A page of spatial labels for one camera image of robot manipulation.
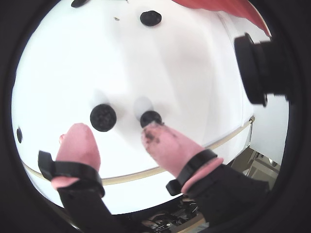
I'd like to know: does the black pink-tipped gripper finger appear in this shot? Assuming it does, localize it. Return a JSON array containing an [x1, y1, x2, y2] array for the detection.
[[37, 123, 133, 233], [140, 122, 271, 224]]

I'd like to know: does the red collapsible silicone cup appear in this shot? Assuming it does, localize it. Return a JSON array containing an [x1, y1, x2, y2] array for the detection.
[[173, 0, 272, 37]]

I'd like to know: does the white paper sheet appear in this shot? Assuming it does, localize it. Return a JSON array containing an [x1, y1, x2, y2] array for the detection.
[[11, 0, 256, 216]]

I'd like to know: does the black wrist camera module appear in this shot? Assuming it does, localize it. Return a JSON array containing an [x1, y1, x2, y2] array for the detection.
[[233, 33, 296, 107]]

